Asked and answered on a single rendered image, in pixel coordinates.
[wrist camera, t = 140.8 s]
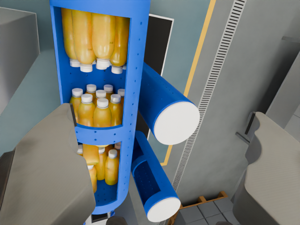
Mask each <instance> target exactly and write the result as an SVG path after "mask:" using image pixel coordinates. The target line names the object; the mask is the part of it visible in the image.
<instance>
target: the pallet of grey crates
mask: <svg viewBox="0 0 300 225"><path fill-rule="evenodd" d="M219 221H228V222H230V223H232V224H233V225H241V224H240V223H239V222H238V221H237V219H236V218H235V216H234V214H233V203H232V202H231V201H230V199H229V198H228V196H227V195H226V193H225V192H224V191H221V192H220V193H219V195H218V197H217V198H216V199H213V200H208V201H206V199H205V198H204V196H199V198H198V200H197V202H196V204H193V205H189V206H186V207H183V206H182V204H181V203H180V208H179V209H178V211H177V212H176V213H175V214H174V215H173V216H171V217H170V218H169V221H168V224H167V225H216V223H217V222H219Z"/></svg>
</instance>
